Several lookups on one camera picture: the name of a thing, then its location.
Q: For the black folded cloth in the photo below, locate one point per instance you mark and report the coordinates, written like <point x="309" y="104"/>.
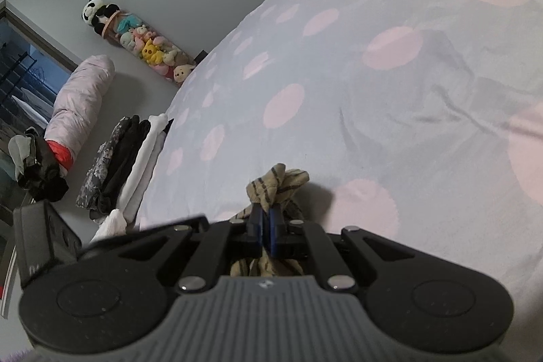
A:
<point x="125" y="162"/>

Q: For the folded clothes stack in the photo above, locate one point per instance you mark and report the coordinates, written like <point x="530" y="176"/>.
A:
<point x="146" y="158"/>

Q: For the bed with pink dotted sheet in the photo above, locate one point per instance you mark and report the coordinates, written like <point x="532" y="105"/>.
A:
<point x="382" y="90"/>

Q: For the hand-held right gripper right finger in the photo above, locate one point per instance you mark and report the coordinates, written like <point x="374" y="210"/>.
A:
<point x="273" y="234"/>

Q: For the dark window with frame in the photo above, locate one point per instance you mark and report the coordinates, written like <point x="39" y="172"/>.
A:
<point x="25" y="60"/>

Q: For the panda plush toy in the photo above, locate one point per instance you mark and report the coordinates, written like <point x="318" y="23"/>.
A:
<point x="95" y="14"/>

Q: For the pink rolled duvet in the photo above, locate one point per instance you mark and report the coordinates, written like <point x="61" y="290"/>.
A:
<point x="82" y="99"/>

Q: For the dark floral folded cloth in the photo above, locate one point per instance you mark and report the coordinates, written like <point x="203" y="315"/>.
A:
<point x="99" y="171"/>

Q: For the black and grey cloth bundle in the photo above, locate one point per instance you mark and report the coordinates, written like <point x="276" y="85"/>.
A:
<point x="42" y="171"/>

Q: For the row of small plush toys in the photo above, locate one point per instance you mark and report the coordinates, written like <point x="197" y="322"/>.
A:
<point x="152" y="50"/>

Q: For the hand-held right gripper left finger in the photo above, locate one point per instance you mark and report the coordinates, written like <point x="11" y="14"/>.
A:
<point x="256" y="232"/>

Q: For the brown striped garment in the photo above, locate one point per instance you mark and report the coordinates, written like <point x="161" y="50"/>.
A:
<point x="275" y="179"/>

